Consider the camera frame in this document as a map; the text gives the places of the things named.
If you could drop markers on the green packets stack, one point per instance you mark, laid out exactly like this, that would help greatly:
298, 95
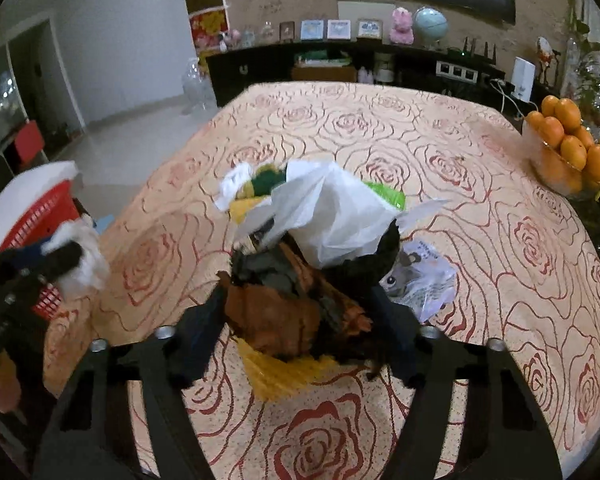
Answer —
322, 58

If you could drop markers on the red stool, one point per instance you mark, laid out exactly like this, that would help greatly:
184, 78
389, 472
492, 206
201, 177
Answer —
27, 142

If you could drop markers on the light green packet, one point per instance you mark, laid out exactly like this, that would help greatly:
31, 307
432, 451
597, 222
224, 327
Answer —
387, 196

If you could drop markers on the brown wrapper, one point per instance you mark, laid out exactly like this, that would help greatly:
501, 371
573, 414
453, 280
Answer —
275, 317

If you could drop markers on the person's left hand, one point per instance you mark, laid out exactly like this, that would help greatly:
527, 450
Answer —
5, 385

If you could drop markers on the red plastic basket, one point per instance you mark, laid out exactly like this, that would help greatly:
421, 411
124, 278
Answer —
35, 222

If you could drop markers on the rose pattern tablecloth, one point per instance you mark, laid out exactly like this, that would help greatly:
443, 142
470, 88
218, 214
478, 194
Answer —
330, 125

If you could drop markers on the small white bottle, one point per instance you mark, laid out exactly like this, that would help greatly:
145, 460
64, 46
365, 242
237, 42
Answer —
365, 76

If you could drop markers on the dark picture frame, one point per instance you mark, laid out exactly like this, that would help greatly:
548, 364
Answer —
286, 31

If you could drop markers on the mustard ribbed wrapper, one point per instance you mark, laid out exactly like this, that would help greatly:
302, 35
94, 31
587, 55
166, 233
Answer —
275, 375

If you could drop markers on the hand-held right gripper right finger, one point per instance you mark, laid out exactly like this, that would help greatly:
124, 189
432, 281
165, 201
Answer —
397, 342

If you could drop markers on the white red figurine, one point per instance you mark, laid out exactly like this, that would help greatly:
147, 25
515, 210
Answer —
547, 55

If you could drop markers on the clear glass floor vase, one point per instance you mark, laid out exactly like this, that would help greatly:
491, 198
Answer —
198, 85

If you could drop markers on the red floral decoration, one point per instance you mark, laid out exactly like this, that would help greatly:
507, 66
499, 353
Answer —
209, 27

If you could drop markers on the green yellow packet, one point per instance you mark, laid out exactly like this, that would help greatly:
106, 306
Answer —
267, 180

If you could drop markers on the white upright device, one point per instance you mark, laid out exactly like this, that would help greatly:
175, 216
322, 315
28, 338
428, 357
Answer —
523, 77

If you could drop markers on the pale blue globe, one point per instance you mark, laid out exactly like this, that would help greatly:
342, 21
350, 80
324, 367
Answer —
431, 25

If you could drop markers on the glass fruit bowl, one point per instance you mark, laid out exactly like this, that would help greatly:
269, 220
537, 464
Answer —
550, 172

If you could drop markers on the mouse print packet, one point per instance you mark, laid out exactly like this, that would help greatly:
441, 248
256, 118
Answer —
422, 280

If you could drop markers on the white tissue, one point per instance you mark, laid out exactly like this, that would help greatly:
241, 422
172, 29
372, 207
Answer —
235, 182
87, 260

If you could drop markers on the pale curtain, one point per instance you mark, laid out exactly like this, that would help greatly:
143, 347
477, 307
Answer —
591, 15

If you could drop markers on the pink plush toy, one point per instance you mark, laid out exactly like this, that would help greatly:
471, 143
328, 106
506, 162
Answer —
401, 25

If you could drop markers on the brown box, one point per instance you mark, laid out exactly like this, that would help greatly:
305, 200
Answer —
325, 74

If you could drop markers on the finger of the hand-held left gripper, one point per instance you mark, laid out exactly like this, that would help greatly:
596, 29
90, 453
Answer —
60, 260

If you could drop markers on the black TV cabinet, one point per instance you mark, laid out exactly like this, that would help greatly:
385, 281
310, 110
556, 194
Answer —
260, 67

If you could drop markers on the white socket panel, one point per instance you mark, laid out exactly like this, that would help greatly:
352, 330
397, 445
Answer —
456, 71

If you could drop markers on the black router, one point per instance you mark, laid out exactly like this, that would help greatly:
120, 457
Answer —
472, 55

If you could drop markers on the white plastic bag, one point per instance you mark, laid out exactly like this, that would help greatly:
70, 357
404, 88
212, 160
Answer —
340, 215

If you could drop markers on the glass coffee jar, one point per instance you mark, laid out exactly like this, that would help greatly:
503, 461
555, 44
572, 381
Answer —
385, 67

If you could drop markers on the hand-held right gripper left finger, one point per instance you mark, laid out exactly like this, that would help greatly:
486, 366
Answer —
200, 342

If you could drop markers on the pile of oranges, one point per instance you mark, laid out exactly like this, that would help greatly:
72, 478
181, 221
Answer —
569, 115

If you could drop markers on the light blue plastic item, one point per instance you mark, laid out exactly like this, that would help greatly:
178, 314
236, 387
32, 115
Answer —
105, 221

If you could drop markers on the black plastic bag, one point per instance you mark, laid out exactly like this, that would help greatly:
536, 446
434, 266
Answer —
375, 257

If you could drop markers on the flower plant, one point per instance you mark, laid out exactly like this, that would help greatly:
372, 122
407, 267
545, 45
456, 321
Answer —
587, 75

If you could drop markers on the white board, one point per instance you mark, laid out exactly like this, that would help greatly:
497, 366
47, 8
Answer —
365, 11

